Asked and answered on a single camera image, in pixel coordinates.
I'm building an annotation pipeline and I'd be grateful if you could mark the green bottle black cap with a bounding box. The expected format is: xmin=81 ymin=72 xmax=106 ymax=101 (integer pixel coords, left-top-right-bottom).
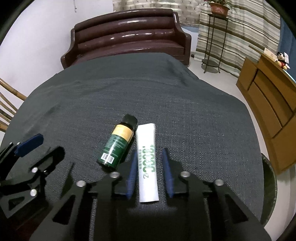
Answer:
xmin=97 ymin=114 xmax=137 ymax=169

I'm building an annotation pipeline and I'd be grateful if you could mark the white green tube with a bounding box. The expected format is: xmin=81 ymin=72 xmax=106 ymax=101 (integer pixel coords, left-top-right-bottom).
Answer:
xmin=136 ymin=123 xmax=159 ymax=203

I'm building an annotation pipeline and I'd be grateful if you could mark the black trash bin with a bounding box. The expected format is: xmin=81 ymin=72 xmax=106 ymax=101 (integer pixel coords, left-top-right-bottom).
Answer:
xmin=260 ymin=153 xmax=278 ymax=226

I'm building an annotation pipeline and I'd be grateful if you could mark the bamboo chair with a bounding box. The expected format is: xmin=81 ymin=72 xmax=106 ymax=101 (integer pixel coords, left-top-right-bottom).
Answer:
xmin=0 ymin=79 xmax=27 ymax=133

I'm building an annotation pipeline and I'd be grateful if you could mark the dark grey tablecloth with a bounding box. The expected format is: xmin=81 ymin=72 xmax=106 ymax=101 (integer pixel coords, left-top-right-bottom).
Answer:
xmin=2 ymin=53 xmax=263 ymax=219

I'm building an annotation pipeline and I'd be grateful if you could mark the wooden sideboard cabinet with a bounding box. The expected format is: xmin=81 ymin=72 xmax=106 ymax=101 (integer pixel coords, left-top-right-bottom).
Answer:
xmin=236 ymin=52 xmax=295 ymax=174

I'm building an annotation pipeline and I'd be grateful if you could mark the dark red leather sofa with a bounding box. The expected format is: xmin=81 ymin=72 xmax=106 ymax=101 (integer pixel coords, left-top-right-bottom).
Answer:
xmin=61 ymin=9 xmax=191 ymax=68

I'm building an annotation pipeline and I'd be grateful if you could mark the mickey mouse plush toy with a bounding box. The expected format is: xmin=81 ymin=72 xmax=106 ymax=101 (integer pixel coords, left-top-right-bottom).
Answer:
xmin=276 ymin=52 xmax=290 ymax=70

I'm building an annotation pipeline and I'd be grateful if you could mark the white box on cabinet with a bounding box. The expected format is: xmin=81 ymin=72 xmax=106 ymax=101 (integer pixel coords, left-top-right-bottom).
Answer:
xmin=264 ymin=48 xmax=278 ymax=62

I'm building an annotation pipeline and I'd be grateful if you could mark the striped beige curtain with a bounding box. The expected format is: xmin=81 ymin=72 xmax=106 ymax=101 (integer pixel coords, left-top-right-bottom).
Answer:
xmin=113 ymin=1 xmax=281 ymax=76

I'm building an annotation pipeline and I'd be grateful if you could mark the blue curtain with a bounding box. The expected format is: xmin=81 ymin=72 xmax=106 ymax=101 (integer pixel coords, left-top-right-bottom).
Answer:
xmin=278 ymin=17 xmax=296 ymax=80

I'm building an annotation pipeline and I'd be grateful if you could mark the black metal plant stand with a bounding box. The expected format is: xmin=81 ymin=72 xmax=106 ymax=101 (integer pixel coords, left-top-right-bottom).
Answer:
xmin=201 ymin=14 xmax=229 ymax=73

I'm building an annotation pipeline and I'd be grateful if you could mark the potted plant in clay pot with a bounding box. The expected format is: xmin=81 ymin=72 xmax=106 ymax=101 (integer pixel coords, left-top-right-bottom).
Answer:
xmin=204 ymin=0 xmax=234 ymax=18

